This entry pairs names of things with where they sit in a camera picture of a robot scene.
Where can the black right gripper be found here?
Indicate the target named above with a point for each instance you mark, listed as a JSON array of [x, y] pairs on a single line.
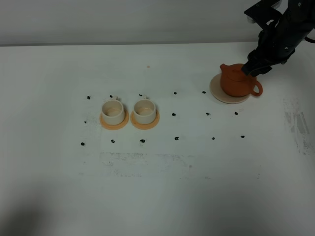
[[275, 46]]

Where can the brown clay teapot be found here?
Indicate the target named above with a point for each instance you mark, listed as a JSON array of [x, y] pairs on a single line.
[[234, 82]]

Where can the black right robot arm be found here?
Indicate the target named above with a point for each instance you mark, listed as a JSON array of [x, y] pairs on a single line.
[[299, 10]]

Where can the beige round teapot coaster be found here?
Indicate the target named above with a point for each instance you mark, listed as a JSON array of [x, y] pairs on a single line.
[[220, 95]]

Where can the right white teacup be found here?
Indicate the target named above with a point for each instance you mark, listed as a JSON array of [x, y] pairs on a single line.
[[144, 111]]

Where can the white teacup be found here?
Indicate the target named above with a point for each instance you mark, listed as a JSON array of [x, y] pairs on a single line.
[[112, 111], [144, 111]]

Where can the right orange coaster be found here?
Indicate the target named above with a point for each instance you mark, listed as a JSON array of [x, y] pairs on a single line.
[[144, 126]]

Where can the orange coaster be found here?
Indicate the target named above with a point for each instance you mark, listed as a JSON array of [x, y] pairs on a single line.
[[144, 126], [114, 127]]

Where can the left white teacup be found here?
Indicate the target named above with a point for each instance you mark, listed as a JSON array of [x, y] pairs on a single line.
[[112, 111]]

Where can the left orange coaster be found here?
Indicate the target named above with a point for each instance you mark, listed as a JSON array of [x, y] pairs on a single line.
[[114, 127]]

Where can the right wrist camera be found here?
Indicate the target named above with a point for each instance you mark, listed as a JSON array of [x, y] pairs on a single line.
[[264, 13]]

